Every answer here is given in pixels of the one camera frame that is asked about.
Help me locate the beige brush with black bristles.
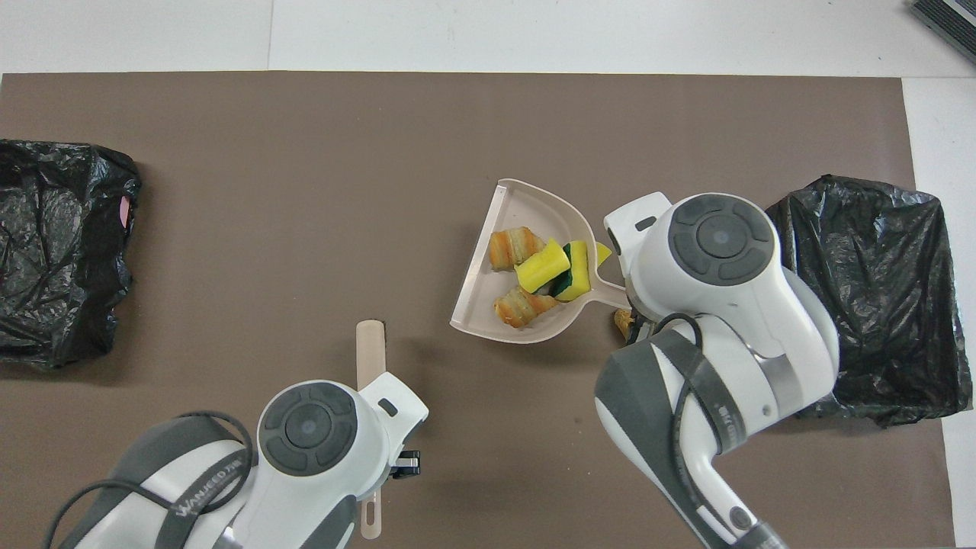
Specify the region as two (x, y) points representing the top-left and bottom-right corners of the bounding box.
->
(356, 319), (387, 540)

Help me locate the orange striped bread piece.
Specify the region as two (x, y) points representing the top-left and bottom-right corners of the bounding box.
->
(489, 226), (547, 273)
(493, 286), (560, 329)

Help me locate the notched yellow sponge piece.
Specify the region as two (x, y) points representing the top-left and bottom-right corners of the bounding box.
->
(514, 238), (572, 294)

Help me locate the yellow sponge with green backing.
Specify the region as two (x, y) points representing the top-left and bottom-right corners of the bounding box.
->
(551, 240), (593, 301)

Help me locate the beige plastic dustpan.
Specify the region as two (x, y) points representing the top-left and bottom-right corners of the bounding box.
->
(449, 178), (632, 345)

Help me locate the black bag bin pink spot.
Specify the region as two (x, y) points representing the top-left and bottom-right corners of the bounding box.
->
(0, 139), (143, 372)

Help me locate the black bag lined bin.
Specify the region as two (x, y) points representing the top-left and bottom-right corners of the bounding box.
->
(765, 175), (974, 428)

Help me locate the brown table mat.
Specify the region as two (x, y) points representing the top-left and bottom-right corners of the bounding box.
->
(0, 72), (956, 549)

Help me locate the grey ribbed device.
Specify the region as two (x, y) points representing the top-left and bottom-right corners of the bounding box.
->
(910, 0), (976, 66)

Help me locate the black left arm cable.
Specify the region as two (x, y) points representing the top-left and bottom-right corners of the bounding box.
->
(42, 412), (254, 549)

